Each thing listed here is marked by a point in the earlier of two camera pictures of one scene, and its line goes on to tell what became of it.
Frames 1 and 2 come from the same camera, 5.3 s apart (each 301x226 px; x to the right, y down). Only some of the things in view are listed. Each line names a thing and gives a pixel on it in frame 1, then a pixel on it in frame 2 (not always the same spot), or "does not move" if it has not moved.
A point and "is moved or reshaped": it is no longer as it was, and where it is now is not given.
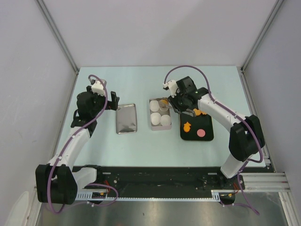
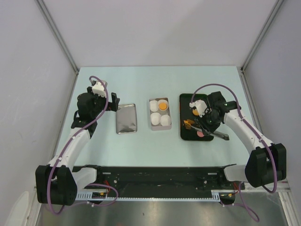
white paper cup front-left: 155,118 does not move
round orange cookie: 164,101 -> 162,106
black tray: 199,128 does not move
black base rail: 164,181 does not move
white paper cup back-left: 154,105 does not move
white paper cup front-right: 165,120 does not move
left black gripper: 110,105 does not move
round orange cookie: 197,112 does not move
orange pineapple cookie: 186,127 is moved or reshaped
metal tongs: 189,112 -> 211,133
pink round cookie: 201,133 does not move
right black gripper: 173,101 -> 204,125
